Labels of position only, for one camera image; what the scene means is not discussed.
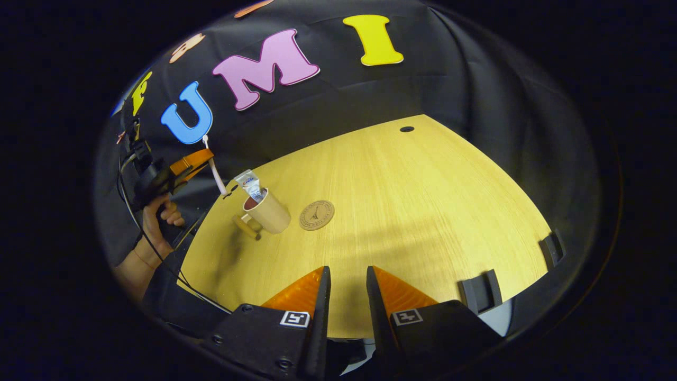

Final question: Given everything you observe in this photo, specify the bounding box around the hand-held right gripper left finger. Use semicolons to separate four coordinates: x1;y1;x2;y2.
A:
204;266;332;379

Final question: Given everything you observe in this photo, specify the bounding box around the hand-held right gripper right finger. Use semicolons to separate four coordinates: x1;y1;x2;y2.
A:
366;266;503;371

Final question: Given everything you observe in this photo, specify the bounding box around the white toothbrush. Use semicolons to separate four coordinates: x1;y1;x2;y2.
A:
203;135;228;195

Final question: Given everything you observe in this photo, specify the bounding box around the white toothpaste tube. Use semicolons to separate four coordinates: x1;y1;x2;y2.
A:
234;169;268;204

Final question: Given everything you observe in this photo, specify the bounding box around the beige cup with wooden handle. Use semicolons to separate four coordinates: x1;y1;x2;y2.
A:
233;187;291;241

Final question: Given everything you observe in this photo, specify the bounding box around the round cork coaster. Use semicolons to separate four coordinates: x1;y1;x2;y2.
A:
299;200;335;231

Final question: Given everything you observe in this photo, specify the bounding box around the black backdrop cloth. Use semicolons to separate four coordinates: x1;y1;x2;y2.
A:
95;0;601;339

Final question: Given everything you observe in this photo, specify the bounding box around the black cable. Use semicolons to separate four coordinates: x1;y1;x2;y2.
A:
116;153;233;314

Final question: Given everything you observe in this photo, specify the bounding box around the black desk edge bracket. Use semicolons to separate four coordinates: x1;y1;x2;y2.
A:
538;229;566;268
458;269;503;315

